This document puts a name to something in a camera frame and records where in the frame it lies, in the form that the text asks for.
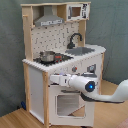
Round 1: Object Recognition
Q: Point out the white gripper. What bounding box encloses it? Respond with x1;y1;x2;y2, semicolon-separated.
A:
50;74;71;86

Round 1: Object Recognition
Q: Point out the white oven door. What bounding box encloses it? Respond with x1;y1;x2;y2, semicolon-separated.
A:
49;86;95;127

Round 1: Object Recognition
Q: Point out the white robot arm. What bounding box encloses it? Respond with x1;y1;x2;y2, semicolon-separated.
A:
50;73;128;103

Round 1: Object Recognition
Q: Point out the wooden toy kitchen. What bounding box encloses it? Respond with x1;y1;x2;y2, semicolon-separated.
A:
22;2;105;127

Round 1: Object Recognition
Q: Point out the right red stove knob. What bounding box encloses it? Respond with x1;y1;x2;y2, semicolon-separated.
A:
72;66;77;72

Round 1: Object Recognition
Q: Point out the black toy stovetop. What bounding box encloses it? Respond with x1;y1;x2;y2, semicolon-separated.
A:
35;53;71;66

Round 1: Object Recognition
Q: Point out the small metal pot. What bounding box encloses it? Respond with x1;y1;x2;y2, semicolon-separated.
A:
40;51;55;62

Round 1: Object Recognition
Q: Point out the grey toy sink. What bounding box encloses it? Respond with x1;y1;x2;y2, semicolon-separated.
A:
66;47;94;56

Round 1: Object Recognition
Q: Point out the white cabinet door with dispenser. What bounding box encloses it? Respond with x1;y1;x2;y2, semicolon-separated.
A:
81;54;103;88

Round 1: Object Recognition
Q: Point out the black toy faucet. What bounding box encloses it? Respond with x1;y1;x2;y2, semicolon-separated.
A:
66;32;83;50

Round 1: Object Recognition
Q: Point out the grey range hood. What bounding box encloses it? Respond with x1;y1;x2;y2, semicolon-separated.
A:
35;5;64;27

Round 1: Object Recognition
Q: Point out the toy microwave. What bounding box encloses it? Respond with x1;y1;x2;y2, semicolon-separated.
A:
67;3;90;21

